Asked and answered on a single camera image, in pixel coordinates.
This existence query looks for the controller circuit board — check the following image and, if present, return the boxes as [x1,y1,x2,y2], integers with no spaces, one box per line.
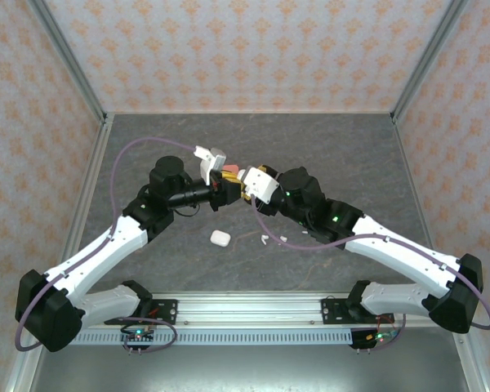
[120,324,154,346]
[350,327,399,349]

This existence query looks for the aluminium table edge rail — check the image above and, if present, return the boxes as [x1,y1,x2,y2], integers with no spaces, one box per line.
[391,114,490,392]
[2,114,116,392]

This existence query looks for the grey metal base plate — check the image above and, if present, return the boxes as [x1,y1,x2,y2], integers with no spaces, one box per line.
[32,345,473,392]

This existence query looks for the black mounting plate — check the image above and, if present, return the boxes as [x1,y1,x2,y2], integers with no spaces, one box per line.
[149,299,179,326]
[321,296,352,326]

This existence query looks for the white slotted cable duct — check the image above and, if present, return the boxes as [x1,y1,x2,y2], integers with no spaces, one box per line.
[71,328,354,347]

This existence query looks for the aluminium frame post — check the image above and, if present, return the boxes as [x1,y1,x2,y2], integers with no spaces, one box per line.
[390,0,471,123]
[26,0,109,123]

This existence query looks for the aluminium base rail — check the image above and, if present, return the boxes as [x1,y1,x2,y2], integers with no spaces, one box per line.
[150,292,350,327]

